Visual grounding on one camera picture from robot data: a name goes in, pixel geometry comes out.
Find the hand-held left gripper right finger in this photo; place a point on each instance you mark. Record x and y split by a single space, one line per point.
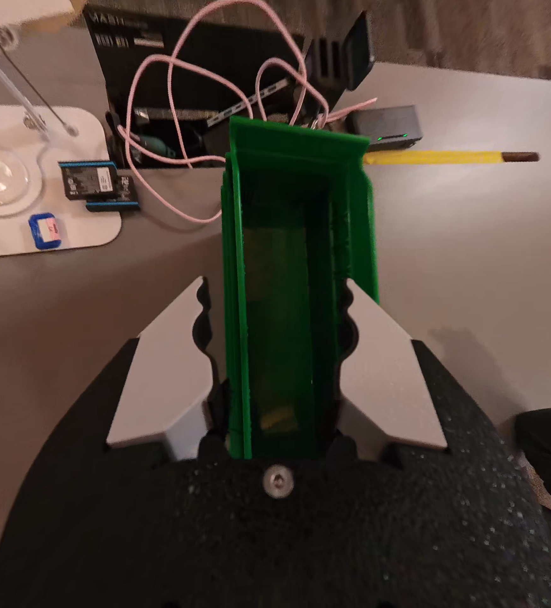
389 380

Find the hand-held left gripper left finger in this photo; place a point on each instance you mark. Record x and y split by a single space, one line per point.
161 380

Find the green plastic bin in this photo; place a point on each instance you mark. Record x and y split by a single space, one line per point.
280 308

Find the small blue box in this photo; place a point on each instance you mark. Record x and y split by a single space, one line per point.
45 232

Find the black box blue stripe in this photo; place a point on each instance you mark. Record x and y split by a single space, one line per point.
88 180

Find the yellow tape strip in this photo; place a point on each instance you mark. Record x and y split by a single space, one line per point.
436 157

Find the small teal object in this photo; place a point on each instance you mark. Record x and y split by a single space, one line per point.
156 146

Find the grey device green light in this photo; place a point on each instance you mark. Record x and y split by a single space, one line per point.
389 123

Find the white round disc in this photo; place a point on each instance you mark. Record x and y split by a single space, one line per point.
0 180

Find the silver metal bar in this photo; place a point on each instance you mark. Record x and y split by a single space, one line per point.
251 100

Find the black power brick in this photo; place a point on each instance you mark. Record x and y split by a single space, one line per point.
351 47

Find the black cardboard box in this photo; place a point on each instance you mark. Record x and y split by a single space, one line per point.
237 47

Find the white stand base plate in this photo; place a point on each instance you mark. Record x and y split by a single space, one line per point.
90 228

